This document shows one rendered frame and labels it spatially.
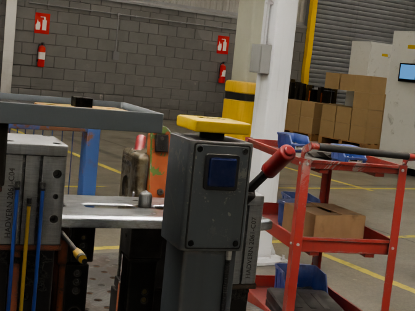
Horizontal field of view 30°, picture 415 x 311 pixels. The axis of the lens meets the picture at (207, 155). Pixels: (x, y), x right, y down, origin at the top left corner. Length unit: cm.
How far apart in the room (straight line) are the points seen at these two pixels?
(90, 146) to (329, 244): 102
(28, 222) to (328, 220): 233
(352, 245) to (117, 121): 251
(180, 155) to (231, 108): 736
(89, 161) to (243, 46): 522
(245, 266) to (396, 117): 1041
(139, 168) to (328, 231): 193
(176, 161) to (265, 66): 411
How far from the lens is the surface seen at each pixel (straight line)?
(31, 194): 89
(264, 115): 491
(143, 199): 114
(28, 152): 88
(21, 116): 68
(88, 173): 310
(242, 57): 816
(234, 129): 78
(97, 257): 204
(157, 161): 127
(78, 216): 103
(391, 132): 1141
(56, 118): 69
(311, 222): 312
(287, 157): 86
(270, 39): 493
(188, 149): 76
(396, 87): 1141
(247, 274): 100
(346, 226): 318
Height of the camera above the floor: 121
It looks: 6 degrees down
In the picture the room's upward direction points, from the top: 6 degrees clockwise
